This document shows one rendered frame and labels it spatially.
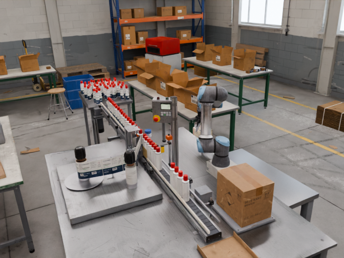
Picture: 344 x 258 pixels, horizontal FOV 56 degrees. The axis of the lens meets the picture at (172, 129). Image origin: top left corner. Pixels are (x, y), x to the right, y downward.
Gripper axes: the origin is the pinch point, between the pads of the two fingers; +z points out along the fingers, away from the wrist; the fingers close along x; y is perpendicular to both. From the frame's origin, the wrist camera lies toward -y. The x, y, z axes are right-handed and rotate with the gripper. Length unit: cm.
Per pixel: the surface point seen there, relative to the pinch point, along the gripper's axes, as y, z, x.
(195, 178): -47, 19, 38
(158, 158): -28, 2, 62
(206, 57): 373, 3, -258
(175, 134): -30, -17, 46
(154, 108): -23, -40, 60
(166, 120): -28, -30, 53
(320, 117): 112, 85, -324
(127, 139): 10, -5, 73
